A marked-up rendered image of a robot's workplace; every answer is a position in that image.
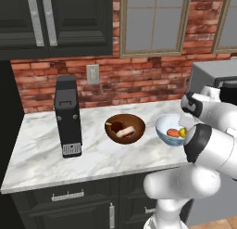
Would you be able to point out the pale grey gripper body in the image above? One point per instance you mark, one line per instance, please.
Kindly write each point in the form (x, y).
(187, 120)

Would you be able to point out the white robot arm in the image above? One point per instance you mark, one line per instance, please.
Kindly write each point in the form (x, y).
(203, 149)

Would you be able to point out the yellow lemon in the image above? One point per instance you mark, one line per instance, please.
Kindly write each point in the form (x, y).
(182, 132)

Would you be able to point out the orange squash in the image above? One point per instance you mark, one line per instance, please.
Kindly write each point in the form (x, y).
(172, 133)

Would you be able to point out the white and blue bowl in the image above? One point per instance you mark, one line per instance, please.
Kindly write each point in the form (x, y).
(166, 121)

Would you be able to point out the brown bowl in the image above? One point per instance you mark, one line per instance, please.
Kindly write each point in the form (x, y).
(123, 140)

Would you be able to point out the black fridge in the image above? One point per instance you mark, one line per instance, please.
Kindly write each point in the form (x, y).
(7, 130)

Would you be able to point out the grey microwave oven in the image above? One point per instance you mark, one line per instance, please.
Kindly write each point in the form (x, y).
(205, 75)

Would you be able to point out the pale-edged steak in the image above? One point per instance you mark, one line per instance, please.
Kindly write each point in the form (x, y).
(126, 132)

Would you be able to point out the dark steak with bone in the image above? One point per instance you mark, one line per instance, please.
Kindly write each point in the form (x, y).
(113, 126)

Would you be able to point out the black drawer front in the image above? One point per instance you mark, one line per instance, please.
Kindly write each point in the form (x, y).
(132, 195)
(92, 191)

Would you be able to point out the grey appliance front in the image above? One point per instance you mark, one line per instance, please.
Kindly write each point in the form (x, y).
(213, 212)

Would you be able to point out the wide tan-framed window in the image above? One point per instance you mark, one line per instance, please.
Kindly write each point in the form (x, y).
(154, 22)

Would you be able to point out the narrow tan-framed window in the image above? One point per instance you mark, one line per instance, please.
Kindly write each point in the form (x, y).
(227, 22)

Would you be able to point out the black coffee machine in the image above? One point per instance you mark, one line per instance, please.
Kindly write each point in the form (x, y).
(68, 118)

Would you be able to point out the black cupboard door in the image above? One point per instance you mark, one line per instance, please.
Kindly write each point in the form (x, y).
(83, 22)
(15, 22)
(71, 218)

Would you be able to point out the black lower cupboard door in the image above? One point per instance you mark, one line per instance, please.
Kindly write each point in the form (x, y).
(71, 218)

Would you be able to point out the grey wall socket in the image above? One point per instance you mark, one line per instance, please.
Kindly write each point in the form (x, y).
(93, 74)

